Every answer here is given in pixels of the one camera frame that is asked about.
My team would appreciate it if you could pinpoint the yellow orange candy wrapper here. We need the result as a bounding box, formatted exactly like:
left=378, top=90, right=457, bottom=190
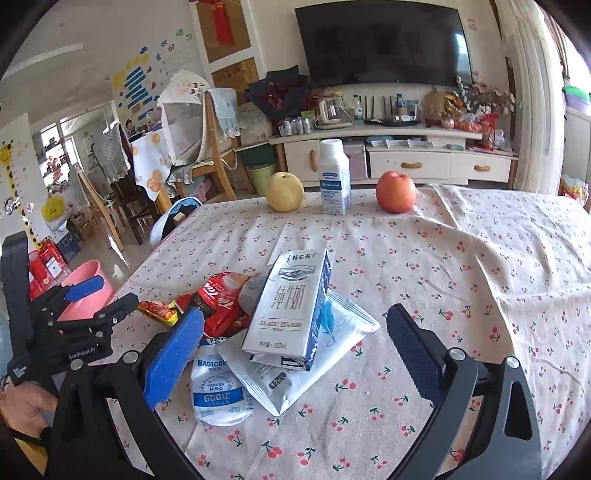
left=137, top=301, right=183, bottom=326

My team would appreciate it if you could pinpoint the red snack wrapper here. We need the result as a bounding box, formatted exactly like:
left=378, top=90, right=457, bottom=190
left=176, top=272, right=250, bottom=338

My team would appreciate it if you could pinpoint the white blue pouch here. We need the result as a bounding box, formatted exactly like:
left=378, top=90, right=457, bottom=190
left=190, top=337, right=253, bottom=427

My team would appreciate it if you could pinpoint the white feather print pouch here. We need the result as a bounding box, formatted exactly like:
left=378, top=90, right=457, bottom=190
left=215, top=290, right=383, bottom=417

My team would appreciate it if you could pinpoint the blue white milk carton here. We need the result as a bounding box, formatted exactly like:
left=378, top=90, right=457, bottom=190
left=242, top=249, right=332, bottom=370

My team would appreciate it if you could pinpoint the pink plastic trash bin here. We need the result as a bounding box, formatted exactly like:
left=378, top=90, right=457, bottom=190
left=59, top=260, right=114, bottom=321

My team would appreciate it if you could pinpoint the person's left hand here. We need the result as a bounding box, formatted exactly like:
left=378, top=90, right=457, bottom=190
left=1, top=381, right=58, bottom=438

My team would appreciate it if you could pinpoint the cherry print tablecloth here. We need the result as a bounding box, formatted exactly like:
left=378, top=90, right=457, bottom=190
left=122, top=185, right=590, bottom=479

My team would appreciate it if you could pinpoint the blue white stool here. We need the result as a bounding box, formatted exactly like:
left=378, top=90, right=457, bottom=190
left=149, top=197, right=202, bottom=251

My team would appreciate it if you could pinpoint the dining table with orange cloth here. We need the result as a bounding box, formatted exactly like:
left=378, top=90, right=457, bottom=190
left=130, top=130, right=172, bottom=214

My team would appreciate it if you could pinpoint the red apple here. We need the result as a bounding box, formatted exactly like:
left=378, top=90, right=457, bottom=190
left=376, top=171, right=418, bottom=214

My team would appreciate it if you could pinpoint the yellow pear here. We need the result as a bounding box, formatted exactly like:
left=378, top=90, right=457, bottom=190
left=266, top=172, right=304, bottom=212

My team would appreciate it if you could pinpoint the green waste basket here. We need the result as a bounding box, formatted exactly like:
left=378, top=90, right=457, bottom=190
left=247, top=164, right=276, bottom=196

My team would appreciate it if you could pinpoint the wooden chair with cloth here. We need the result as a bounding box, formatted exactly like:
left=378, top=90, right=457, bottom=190
left=157, top=69, right=240, bottom=200

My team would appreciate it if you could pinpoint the white TV cabinet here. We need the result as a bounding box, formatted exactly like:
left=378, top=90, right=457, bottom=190
left=270, top=125, right=518, bottom=187

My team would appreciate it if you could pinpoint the pink storage box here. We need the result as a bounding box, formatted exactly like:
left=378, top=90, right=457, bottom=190
left=344, top=140, right=368, bottom=180

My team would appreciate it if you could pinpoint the white capped milk bottle carton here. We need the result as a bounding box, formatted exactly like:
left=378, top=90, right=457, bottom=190
left=318, top=139, right=351, bottom=216

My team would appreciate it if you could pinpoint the white electric kettle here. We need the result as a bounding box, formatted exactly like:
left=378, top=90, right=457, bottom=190
left=315, top=94, right=353, bottom=130

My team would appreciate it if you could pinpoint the dark wrapped flower bouquet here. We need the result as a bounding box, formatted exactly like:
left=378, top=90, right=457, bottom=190
left=245, top=65, right=311, bottom=122

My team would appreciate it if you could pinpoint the red Chinese knot decoration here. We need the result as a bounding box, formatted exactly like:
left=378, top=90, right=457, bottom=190
left=198, top=0, right=235, bottom=46

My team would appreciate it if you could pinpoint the black flat screen television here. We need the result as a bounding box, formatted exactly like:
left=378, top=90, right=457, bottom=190
left=295, top=1, right=472, bottom=87

